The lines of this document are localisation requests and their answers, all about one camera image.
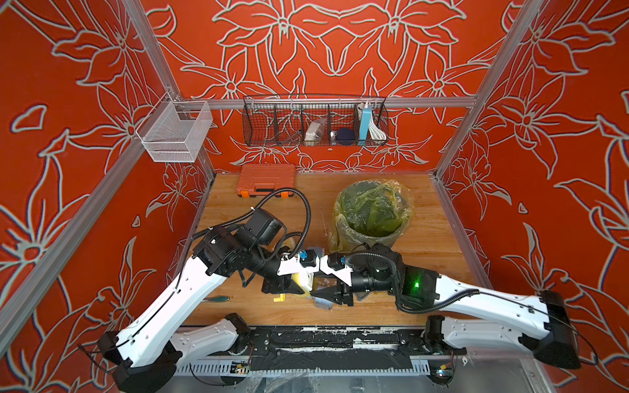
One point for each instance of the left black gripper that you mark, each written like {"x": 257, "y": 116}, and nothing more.
{"x": 278, "y": 283}

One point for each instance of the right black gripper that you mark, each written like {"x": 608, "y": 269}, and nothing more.
{"x": 341, "y": 292}

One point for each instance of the blue pencil sharpener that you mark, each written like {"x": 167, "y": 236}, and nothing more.
{"x": 323, "y": 304}

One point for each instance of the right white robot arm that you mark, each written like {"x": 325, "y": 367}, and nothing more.
{"x": 461, "y": 314}

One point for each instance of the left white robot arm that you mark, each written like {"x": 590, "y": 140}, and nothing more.
{"x": 148, "y": 352}

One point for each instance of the grey bin with green bag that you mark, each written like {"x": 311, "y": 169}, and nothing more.
{"x": 369, "y": 212}

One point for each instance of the orange tool case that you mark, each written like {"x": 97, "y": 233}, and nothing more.
{"x": 261, "y": 179}

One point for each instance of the dark blue round object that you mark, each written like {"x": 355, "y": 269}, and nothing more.
{"x": 345, "y": 137}

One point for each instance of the grey packet in basket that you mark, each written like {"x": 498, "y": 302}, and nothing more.
{"x": 315, "y": 132}

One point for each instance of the black wire wall basket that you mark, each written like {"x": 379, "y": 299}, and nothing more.
{"x": 281, "y": 120}

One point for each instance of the white wire wall basket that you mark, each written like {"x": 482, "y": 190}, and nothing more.
{"x": 176, "y": 131}

